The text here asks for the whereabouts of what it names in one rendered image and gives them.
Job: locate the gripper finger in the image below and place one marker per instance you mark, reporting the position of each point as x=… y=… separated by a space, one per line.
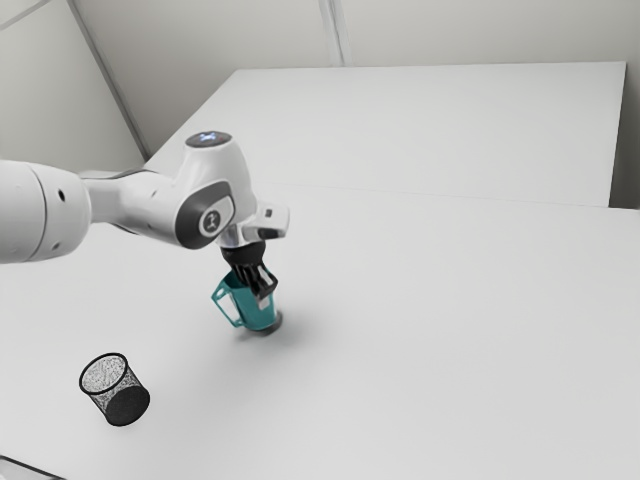
x=262 y=289

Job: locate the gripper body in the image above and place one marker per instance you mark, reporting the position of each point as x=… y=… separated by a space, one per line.
x=243 y=257

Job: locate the teal faceted mug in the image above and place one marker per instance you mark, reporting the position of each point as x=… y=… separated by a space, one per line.
x=250 y=307

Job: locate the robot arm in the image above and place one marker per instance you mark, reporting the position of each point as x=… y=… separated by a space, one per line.
x=150 y=200

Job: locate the black mesh pen holder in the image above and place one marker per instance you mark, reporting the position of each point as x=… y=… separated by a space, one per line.
x=114 y=390

